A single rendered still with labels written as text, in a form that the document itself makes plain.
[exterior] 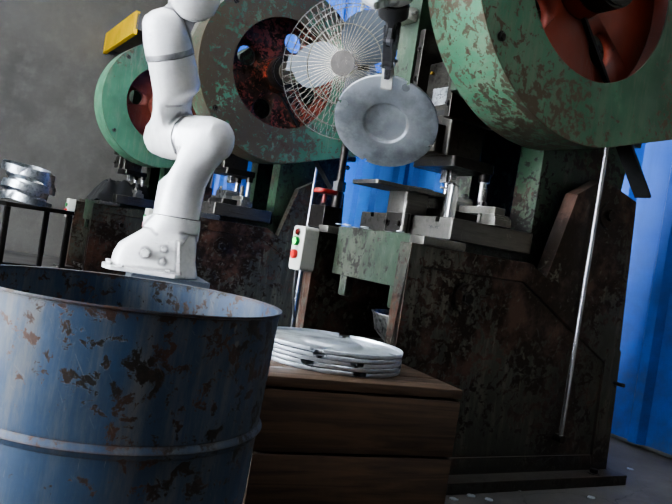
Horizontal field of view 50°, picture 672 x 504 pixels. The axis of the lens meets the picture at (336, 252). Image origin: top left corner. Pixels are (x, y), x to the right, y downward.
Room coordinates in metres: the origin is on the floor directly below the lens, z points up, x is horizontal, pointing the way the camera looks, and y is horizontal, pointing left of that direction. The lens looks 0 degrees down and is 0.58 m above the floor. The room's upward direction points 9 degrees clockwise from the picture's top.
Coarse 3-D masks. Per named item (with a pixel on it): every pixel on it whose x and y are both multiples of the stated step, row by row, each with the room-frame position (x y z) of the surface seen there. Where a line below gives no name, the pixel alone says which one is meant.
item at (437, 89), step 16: (432, 64) 2.16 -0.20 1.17; (432, 80) 2.15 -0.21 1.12; (448, 80) 2.08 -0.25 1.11; (432, 96) 2.13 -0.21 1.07; (448, 128) 2.05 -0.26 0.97; (464, 128) 2.07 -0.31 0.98; (480, 128) 2.10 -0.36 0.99; (448, 144) 2.04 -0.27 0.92; (464, 144) 2.07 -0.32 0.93; (480, 144) 2.10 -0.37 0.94
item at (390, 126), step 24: (360, 96) 1.94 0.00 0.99; (384, 96) 1.92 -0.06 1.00; (408, 96) 1.90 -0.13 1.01; (336, 120) 2.00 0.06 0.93; (360, 120) 1.99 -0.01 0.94; (384, 120) 1.98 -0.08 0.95; (408, 120) 1.95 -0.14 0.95; (432, 120) 1.94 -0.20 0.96; (360, 144) 2.04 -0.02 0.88; (384, 144) 2.02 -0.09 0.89; (408, 144) 2.00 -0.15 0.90; (432, 144) 1.99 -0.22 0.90
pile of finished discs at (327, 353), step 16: (288, 336) 1.44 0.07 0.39; (304, 336) 1.43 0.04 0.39; (320, 336) 1.47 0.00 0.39; (336, 336) 1.56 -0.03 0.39; (352, 336) 1.58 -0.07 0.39; (272, 352) 1.34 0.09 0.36; (288, 352) 1.32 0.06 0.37; (304, 352) 1.30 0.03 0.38; (320, 352) 1.30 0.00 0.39; (336, 352) 1.30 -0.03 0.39; (352, 352) 1.35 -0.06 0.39; (368, 352) 1.39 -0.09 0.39; (384, 352) 1.43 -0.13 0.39; (400, 352) 1.46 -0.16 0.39; (304, 368) 1.30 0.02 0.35; (320, 368) 1.30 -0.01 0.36; (336, 368) 1.30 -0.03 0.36; (352, 368) 1.30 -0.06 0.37; (368, 368) 1.36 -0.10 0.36; (384, 368) 1.34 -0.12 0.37; (400, 368) 1.41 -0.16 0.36
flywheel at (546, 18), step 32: (544, 0) 1.76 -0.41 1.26; (576, 0) 1.76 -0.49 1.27; (608, 0) 1.71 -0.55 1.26; (640, 0) 1.93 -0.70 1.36; (576, 32) 1.81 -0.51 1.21; (608, 32) 1.87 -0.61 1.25; (640, 32) 1.94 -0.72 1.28; (576, 64) 1.82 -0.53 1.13; (608, 64) 1.89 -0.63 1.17; (640, 64) 1.93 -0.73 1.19
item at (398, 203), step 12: (360, 180) 2.01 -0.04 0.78; (372, 180) 1.96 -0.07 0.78; (384, 180) 1.95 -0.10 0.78; (396, 192) 2.06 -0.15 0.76; (408, 192) 2.02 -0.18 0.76; (420, 192) 2.01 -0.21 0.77; (432, 192) 2.03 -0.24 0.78; (396, 204) 2.05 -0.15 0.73; (408, 204) 2.02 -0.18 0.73; (420, 204) 2.04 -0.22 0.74; (396, 216) 2.05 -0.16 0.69; (408, 216) 2.02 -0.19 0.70; (384, 228) 2.09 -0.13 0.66; (396, 228) 2.04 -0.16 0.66; (408, 228) 2.02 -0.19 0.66
